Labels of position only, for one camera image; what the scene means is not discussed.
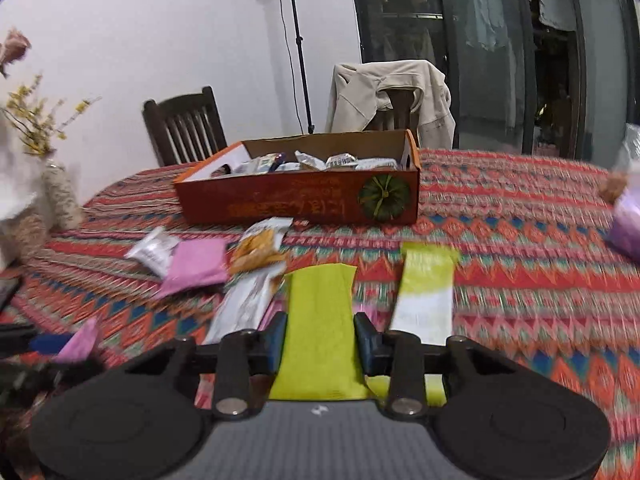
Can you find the black sliding glass door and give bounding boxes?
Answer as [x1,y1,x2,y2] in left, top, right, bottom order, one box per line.
[348,0,640,162]

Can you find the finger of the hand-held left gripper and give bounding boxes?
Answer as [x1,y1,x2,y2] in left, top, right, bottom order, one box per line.
[0,357,107,411]
[0,324,74,359]

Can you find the long green white snack packet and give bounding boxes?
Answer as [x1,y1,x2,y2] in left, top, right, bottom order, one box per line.
[387,242,461,406]

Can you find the yellow flower twigs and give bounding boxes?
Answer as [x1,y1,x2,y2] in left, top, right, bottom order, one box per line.
[0,75,102,159]

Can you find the lime green snack packet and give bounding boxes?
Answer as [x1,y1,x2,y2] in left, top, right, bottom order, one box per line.
[269,262,371,402]

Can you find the ring light on stand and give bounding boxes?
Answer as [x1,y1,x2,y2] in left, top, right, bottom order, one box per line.
[282,0,316,135]

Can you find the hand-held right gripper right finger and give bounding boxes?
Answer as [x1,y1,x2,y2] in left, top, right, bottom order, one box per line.
[354,312,523,420]

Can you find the dark wooden chair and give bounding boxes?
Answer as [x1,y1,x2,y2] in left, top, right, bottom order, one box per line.
[141,86,229,167]

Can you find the purple tissue pack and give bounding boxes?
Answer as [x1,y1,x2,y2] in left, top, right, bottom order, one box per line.
[607,192,640,261]

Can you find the small white snack packet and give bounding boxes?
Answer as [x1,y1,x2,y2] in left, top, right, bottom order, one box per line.
[124,227,179,279]

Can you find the beige jacket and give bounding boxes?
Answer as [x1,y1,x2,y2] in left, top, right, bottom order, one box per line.
[325,60,457,150]

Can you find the orange cardboard box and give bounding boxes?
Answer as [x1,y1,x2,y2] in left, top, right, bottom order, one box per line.
[172,129,421,226]

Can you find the large vase pink flowers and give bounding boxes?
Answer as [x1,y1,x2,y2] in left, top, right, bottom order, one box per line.
[0,157,51,271]

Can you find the clear plastic bag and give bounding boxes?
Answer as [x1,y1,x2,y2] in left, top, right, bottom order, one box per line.
[600,122,640,204]

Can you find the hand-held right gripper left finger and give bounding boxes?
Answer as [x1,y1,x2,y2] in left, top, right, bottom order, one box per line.
[122,312,289,420]

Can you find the orange chip packet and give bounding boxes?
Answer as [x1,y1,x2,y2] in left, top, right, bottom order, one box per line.
[229,217,294,274]

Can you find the light blue hanging garment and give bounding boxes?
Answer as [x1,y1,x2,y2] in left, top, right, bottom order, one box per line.
[464,0,517,51]

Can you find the heap of assorted snack packets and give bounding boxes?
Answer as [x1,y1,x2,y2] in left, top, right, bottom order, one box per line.
[210,150,402,177]

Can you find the small floral vase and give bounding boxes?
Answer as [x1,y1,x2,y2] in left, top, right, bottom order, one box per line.
[42,159,84,231]

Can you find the white hanging garment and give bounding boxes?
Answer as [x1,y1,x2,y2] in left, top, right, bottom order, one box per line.
[532,0,579,31]

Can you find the pink snack packet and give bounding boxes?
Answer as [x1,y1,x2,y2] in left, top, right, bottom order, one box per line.
[157,240,231,301]
[54,317,102,363]

